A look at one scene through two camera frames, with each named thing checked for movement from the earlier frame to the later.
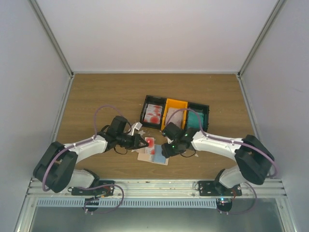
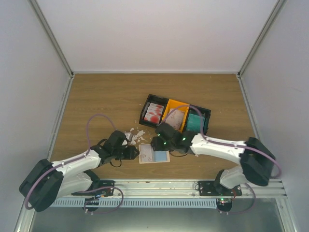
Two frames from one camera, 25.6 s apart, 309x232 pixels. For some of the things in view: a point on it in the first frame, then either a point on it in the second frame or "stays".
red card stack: [153, 114] stays
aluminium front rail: [169, 188] stays
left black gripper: [135, 145] -> [130, 155]
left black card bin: [153, 111] stays
